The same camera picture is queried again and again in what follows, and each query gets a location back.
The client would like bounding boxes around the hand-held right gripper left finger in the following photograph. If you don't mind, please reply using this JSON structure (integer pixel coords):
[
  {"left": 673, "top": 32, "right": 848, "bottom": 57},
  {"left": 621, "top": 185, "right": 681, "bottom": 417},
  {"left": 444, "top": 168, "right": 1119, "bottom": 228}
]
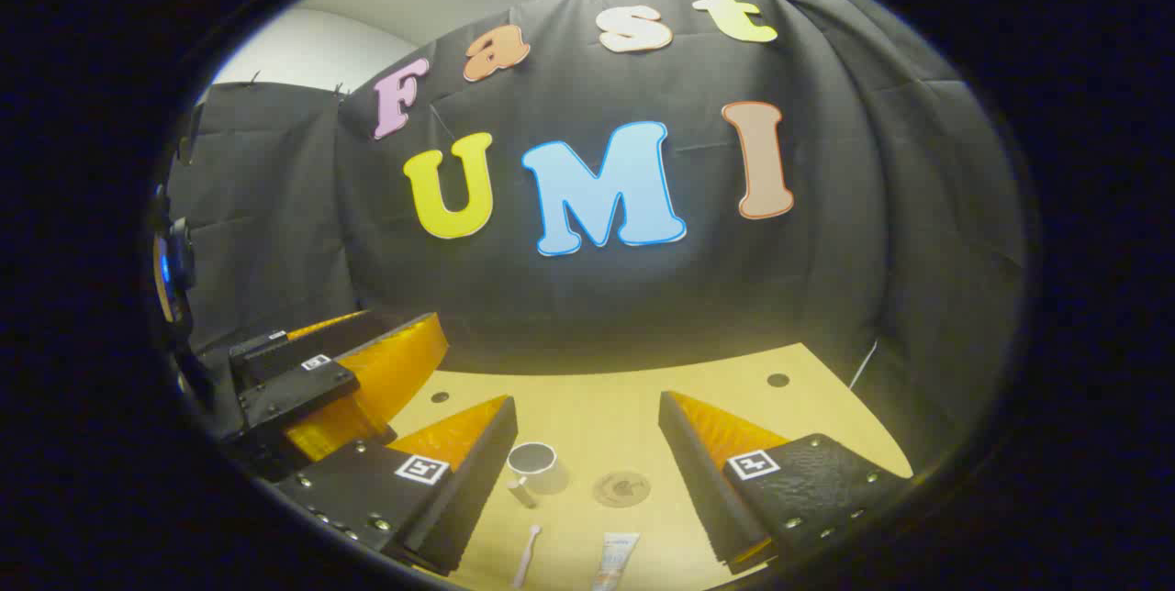
[{"left": 275, "top": 394, "right": 520, "bottom": 575}]

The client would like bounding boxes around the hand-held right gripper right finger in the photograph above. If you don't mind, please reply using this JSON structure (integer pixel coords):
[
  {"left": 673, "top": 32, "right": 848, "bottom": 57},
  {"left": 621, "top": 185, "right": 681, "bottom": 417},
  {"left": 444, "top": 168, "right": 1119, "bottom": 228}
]
[{"left": 658, "top": 390, "right": 915, "bottom": 572}]

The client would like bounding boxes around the white cup with wooden handle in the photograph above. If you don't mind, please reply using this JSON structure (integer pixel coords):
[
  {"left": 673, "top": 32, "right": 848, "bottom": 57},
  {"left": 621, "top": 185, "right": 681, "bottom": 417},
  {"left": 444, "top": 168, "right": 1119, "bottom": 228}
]
[{"left": 507, "top": 441, "right": 570, "bottom": 509}]

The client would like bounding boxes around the round cork coaster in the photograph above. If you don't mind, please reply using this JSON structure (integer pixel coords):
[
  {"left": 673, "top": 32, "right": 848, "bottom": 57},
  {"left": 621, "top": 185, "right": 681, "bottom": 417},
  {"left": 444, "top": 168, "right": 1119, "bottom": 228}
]
[{"left": 592, "top": 470, "right": 653, "bottom": 509}]

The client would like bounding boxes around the pale pink toothbrush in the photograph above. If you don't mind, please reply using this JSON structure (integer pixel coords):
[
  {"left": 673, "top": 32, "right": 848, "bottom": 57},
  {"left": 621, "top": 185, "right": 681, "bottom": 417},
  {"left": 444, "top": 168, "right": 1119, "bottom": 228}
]
[{"left": 511, "top": 524, "right": 544, "bottom": 590}]

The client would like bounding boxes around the white toothpaste tube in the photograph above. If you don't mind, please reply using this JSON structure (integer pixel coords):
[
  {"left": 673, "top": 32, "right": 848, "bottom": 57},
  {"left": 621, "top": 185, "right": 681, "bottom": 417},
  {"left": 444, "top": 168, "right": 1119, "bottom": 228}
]
[{"left": 592, "top": 531, "right": 641, "bottom": 591}]

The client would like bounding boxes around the wooden desktop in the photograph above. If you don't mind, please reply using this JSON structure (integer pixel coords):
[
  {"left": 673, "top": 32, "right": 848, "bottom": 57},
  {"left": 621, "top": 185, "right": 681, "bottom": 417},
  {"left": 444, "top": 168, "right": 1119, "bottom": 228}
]
[{"left": 386, "top": 341, "right": 914, "bottom": 591}]

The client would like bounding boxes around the black backdrop cloth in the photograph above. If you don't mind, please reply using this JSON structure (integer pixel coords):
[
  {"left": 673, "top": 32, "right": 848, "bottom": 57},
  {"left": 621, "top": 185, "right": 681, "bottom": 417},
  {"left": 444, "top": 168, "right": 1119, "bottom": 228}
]
[{"left": 151, "top": 0, "right": 1029, "bottom": 482}]

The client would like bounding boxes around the thin white cable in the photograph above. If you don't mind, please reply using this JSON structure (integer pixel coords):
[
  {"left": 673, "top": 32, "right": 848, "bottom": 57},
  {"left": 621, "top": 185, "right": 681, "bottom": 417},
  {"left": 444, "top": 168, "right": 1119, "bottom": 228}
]
[{"left": 849, "top": 339, "right": 879, "bottom": 390}]

